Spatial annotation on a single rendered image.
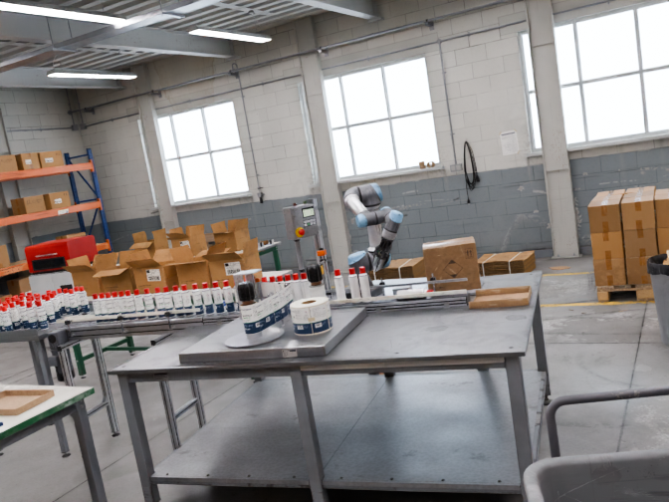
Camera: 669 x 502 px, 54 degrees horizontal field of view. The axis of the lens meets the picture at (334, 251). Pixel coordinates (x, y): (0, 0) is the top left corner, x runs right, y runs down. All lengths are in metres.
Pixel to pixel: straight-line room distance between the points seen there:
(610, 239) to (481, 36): 3.57
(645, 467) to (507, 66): 7.25
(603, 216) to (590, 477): 4.62
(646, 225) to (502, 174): 2.90
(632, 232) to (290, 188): 5.43
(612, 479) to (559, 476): 0.14
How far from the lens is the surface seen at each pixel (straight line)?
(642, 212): 6.48
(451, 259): 3.85
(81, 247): 9.13
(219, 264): 5.64
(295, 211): 3.86
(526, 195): 8.91
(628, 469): 2.07
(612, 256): 6.56
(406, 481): 3.23
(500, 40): 8.94
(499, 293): 3.78
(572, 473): 2.05
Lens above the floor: 1.73
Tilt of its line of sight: 8 degrees down
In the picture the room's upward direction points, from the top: 9 degrees counter-clockwise
